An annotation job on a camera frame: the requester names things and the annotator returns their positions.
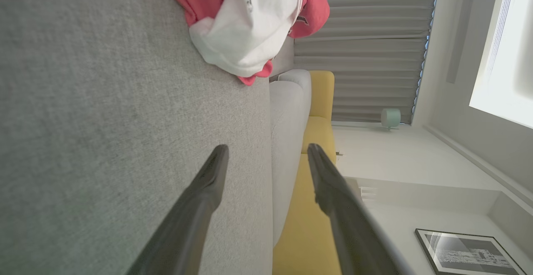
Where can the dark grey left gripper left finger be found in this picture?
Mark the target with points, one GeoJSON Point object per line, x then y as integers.
{"type": "Point", "coordinates": [187, 225]}

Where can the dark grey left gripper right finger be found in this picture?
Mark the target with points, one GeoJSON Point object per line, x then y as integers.
{"type": "Point", "coordinates": [345, 225]}

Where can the red and white basketball jersey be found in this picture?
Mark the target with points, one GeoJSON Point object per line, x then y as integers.
{"type": "Point", "coordinates": [250, 29]}

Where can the yellow cushion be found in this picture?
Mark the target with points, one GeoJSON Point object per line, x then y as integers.
{"type": "Point", "coordinates": [308, 233]}

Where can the grey fabric sofa cushion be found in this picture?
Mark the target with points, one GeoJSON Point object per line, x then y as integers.
{"type": "Point", "coordinates": [289, 142]}

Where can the small teal lamp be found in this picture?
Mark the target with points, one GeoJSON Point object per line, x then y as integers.
{"type": "Point", "coordinates": [390, 117]}

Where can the black framed picture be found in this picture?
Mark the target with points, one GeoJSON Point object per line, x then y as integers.
{"type": "Point", "coordinates": [466, 254]}

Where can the grey fabric sofa seat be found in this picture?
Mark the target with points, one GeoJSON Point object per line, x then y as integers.
{"type": "Point", "coordinates": [83, 100]}

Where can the grey pleated curtain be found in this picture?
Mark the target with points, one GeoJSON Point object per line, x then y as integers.
{"type": "Point", "coordinates": [374, 58]}

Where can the bright window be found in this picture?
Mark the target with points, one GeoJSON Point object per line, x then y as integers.
{"type": "Point", "coordinates": [508, 58]}

